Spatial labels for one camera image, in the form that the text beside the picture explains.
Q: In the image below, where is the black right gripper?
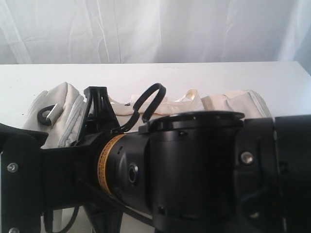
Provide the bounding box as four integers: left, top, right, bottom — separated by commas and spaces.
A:
70, 86, 121, 233

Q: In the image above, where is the cream white duffel bag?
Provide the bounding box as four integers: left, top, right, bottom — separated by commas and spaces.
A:
23, 82, 272, 233

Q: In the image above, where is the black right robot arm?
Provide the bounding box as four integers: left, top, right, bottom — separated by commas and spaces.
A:
75, 83, 311, 233

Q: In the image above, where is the white backdrop curtain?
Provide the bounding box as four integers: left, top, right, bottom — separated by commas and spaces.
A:
0, 0, 311, 67

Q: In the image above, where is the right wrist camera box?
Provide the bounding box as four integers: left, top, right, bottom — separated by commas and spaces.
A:
0, 124, 86, 233

